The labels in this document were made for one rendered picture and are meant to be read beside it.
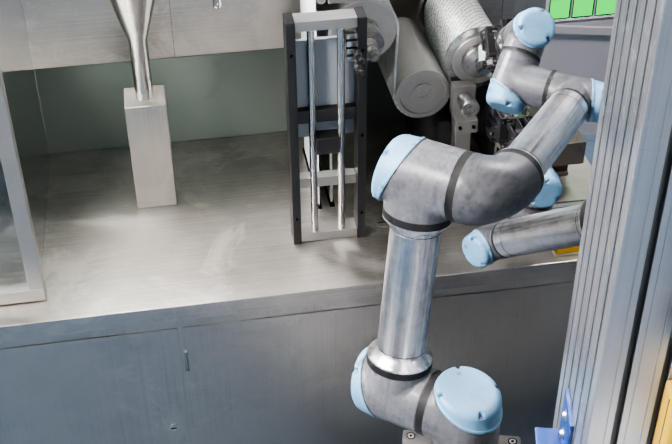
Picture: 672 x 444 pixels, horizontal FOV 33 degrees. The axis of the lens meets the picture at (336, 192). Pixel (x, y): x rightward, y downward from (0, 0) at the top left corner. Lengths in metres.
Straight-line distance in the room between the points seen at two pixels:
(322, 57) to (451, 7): 0.41
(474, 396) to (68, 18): 1.31
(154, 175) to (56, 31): 0.41
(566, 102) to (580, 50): 2.41
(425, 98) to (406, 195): 0.73
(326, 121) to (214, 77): 0.49
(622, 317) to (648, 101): 0.29
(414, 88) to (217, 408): 0.84
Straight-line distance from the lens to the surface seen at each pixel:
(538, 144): 1.88
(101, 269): 2.48
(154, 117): 2.50
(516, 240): 2.21
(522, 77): 2.11
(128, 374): 2.52
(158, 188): 2.61
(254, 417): 2.64
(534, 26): 2.13
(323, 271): 2.42
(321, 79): 2.31
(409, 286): 1.88
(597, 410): 1.46
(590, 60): 4.45
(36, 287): 2.40
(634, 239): 1.29
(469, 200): 1.75
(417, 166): 1.78
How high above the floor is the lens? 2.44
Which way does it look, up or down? 36 degrees down
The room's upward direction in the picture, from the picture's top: 1 degrees counter-clockwise
